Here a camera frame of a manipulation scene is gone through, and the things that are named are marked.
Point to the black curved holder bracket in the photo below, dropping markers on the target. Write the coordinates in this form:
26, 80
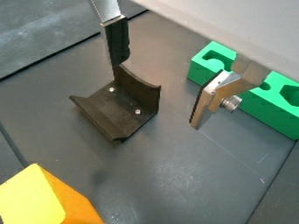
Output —
122, 106

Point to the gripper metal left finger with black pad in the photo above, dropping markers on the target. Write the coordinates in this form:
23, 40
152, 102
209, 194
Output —
116, 28

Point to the green shape sorting board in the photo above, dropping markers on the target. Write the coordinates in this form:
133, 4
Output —
273, 102

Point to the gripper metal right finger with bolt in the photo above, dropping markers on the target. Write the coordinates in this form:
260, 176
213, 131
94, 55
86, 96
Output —
221, 92

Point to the orange rectangular block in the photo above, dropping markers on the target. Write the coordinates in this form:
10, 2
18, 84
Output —
36, 198

